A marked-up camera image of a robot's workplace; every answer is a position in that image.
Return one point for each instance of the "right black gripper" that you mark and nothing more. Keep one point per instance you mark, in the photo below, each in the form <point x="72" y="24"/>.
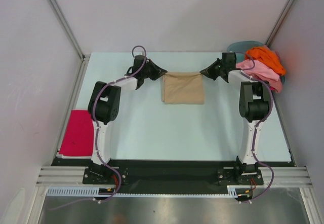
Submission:
<point x="209" y="72"/>

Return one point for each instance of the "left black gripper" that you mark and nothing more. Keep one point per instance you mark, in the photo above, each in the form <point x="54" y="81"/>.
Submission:
<point x="157" y="71"/>

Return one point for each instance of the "beige t shirt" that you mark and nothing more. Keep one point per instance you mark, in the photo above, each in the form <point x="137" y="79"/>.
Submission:
<point x="183" y="88"/>

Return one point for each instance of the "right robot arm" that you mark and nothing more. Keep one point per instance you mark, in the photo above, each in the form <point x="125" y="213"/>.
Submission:
<point x="255" y="105"/>

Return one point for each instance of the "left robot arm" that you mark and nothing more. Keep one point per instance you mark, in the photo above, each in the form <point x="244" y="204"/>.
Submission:
<point x="105" y="100"/>

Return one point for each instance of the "teal plastic basket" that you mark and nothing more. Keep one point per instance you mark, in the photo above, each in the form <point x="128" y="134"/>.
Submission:
<point x="241" y="47"/>

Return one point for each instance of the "pink t shirt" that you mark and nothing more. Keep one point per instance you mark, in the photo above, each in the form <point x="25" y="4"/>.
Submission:
<point x="262" y="72"/>

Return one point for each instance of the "orange t shirt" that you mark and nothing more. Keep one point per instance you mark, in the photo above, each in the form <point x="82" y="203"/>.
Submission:
<point x="267" y="57"/>

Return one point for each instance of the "folded magenta t shirt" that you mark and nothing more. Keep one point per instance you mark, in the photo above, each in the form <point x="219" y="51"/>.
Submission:
<point x="78" y="139"/>

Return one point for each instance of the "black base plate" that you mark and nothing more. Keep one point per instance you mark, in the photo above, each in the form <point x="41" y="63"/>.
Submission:
<point x="164" y="177"/>

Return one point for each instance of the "right aluminium frame post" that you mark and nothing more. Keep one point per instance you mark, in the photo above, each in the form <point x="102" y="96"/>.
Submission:
<point x="280" y="21"/>

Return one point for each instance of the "aluminium frame post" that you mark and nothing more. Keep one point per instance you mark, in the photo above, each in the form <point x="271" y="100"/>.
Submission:
<point x="66" y="27"/>
<point x="280" y="21"/>

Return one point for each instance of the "left aluminium frame post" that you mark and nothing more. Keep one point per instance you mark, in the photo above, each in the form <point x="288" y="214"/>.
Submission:
<point x="66" y="27"/>

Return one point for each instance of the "aluminium front rail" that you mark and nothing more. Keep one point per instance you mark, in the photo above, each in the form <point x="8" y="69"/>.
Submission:
<point x="284" y="177"/>

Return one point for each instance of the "white slotted cable duct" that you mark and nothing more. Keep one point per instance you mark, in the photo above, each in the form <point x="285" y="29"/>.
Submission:
<point x="98" y="192"/>

